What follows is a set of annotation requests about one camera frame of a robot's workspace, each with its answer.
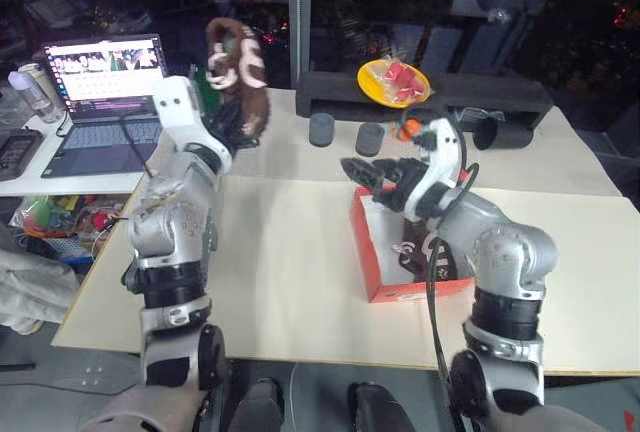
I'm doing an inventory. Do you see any clear plastic bottle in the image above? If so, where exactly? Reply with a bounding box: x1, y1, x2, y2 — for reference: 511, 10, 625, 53
7, 63, 67, 126

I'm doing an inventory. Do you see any grey metal window post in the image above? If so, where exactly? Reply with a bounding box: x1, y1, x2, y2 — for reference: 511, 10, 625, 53
287, 0, 314, 89

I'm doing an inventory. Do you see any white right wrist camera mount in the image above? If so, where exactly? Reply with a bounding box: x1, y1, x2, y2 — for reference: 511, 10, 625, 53
403, 116, 464, 220

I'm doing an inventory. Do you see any black handheld device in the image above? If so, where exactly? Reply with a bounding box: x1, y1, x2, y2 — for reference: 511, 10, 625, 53
0, 128, 44, 183

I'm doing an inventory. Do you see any brown plush toy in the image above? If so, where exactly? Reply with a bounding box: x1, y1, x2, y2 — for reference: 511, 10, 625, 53
206, 16, 274, 149

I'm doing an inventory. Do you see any clear plastic bag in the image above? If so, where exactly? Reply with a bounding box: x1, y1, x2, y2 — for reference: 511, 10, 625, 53
456, 106, 505, 132

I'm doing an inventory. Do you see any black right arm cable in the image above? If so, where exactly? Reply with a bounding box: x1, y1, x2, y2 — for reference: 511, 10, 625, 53
423, 117, 482, 432

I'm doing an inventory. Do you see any small orange toy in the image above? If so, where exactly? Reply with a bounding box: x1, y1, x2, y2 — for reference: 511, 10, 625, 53
395, 118, 425, 144

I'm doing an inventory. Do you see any black cylindrical cup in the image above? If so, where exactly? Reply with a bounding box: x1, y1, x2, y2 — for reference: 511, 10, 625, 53
471, 115, 536, 152

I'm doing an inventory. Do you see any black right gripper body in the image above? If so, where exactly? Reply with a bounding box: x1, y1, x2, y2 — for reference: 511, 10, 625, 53
372, 156, 437, 214

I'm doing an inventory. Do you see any bin of colourful toys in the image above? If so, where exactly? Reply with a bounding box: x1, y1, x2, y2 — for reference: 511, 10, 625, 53
8, 193, 127, 256

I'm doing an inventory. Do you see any brown fuzzy slipper white print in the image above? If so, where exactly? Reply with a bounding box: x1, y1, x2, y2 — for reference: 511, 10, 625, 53
391, 220, 457, 284

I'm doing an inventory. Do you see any open grey laptop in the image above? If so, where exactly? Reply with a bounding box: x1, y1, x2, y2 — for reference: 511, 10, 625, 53
39, 33, 168, 181

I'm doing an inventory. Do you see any white side table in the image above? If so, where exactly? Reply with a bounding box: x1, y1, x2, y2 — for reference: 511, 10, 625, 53
0, 46, 156, 198

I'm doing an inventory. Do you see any bag of red pieces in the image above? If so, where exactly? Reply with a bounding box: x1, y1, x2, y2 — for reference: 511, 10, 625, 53
374, 57, 429, 104

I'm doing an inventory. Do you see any dark rounded shape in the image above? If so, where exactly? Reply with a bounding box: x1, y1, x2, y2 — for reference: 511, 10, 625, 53
346, 381, 407, 432
233, 376, 285, 432

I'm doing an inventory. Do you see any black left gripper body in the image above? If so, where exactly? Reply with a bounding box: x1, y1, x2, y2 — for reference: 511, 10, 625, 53
208, 100, 242, 151

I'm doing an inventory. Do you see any green object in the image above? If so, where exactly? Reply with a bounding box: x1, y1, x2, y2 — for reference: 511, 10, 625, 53
191, 66, 222, 114

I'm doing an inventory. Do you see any long black foam block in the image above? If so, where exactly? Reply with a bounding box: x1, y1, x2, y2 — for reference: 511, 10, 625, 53
294, 70, 555, 132

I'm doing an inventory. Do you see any yellow plate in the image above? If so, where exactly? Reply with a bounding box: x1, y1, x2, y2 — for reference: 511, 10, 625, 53
356, 58, 433, 110

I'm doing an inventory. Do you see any red cardboard shoebox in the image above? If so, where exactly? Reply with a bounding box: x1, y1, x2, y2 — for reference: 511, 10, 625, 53
347, 186, 477, 304

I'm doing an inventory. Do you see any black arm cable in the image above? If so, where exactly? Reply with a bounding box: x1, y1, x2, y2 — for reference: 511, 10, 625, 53
423, 117, 482, 432
116, 115, 167, 194

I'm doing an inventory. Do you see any white cloth bundle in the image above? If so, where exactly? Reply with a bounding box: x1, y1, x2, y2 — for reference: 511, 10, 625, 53
0, 220, 80, 336

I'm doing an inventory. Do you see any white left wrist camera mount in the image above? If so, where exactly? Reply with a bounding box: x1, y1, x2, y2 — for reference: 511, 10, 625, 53
151, 76, 210, 154

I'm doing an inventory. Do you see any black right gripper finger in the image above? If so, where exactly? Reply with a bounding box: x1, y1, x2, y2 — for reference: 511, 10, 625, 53
371, 182, 407, 211
340, 157, 390, 192

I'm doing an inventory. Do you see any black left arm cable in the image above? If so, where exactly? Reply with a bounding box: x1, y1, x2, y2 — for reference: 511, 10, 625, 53
116, 115, 167, 194

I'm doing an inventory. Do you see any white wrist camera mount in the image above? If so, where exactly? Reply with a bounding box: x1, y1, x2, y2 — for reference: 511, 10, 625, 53
403, 116, 464, 220
151, 76, 210, 154

